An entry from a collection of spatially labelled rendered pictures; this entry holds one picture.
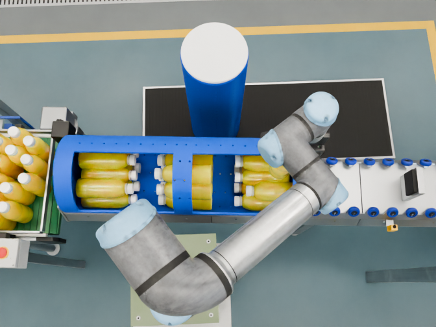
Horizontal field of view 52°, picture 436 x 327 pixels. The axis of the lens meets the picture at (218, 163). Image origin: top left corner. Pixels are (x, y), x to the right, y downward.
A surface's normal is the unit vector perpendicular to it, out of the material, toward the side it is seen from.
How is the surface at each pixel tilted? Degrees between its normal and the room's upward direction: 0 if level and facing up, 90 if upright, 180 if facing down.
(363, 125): 0
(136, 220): 20
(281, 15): 0
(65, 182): 27
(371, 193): 0
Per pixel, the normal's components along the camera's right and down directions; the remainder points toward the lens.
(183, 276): 0.43, -0.41
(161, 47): 0.00, -0.25
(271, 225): 0.22, -0.44
